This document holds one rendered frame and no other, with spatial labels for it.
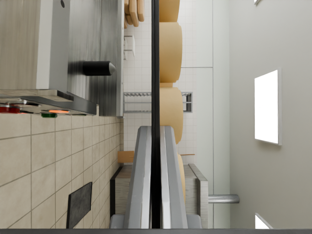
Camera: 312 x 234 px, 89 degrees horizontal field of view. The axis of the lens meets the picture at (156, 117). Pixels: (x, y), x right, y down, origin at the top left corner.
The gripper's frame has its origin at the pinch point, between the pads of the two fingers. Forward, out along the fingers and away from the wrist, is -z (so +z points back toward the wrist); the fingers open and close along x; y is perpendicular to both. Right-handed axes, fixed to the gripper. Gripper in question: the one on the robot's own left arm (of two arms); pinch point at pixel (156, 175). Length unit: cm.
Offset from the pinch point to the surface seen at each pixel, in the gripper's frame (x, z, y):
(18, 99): -16.3, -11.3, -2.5
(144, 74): -31, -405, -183
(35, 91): -11.5, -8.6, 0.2
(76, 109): -15.8, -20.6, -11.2
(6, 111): -22.8, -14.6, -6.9
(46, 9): -10.4, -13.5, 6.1
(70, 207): -96, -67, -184
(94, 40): -15.8, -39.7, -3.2
